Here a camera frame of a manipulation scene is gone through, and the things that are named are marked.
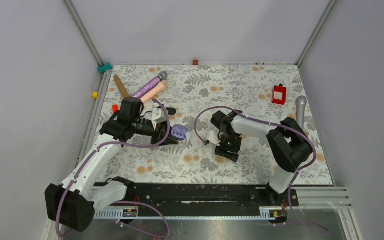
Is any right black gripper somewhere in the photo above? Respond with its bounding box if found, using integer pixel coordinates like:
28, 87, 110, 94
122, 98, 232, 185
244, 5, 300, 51
215, 133, 243, 164

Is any purple earbud case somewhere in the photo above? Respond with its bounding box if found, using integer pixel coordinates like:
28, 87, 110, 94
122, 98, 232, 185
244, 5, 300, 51
170, 124, 189, 141

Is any black earbud charging case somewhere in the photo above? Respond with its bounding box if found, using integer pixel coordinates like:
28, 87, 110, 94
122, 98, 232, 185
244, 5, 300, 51
166, 107, 177, 115

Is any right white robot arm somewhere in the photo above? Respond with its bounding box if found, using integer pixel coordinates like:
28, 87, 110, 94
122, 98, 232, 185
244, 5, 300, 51
208, 111, 315, 206

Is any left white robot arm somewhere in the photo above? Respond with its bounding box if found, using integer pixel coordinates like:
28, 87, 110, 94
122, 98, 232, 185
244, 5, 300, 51
44, 97, 179, 232

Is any pink toy microphone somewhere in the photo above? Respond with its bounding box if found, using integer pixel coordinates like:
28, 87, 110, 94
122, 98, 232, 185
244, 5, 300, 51
140, 80, 169, 103

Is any red small block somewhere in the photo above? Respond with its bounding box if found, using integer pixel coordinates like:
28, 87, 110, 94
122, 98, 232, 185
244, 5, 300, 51
112, 104, 119, 113

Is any brown toy microphone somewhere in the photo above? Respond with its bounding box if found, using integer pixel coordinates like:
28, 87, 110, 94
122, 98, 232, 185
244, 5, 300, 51
113, 75, 131, 98

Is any purple glitter toy microphone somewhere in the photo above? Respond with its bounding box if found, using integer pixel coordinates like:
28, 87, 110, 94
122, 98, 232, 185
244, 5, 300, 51
132, 71, 168, 99

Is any yellow small block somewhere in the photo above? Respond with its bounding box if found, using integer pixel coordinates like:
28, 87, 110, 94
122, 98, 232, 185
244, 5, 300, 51
92, 92, 99, 100

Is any red square box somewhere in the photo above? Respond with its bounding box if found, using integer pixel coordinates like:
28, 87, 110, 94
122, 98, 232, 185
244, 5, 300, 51
271, 83, 287, 105

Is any silver toy microphone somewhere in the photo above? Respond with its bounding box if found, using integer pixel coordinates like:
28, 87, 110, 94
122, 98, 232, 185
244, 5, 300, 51
295, 95, 307, 129

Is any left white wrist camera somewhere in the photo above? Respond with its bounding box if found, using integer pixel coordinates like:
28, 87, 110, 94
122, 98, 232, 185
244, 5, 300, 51
151, 108, 167, 126

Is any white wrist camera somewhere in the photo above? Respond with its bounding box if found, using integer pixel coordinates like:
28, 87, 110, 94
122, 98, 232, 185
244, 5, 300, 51
151, 108, 167, 126
204, 130, 221, 146

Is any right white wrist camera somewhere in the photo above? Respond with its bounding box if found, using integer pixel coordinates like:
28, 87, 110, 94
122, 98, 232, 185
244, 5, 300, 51
204, 130, 221, 146

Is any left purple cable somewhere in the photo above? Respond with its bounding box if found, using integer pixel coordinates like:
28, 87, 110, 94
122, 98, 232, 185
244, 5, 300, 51
55, 98, 171, 239

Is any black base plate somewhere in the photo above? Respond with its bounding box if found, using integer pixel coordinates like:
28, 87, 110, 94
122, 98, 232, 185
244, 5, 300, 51
126, 182, 300, 218

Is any teal corner bracket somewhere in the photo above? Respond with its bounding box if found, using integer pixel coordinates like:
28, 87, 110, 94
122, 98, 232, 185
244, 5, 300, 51
97, 62, 113, 74

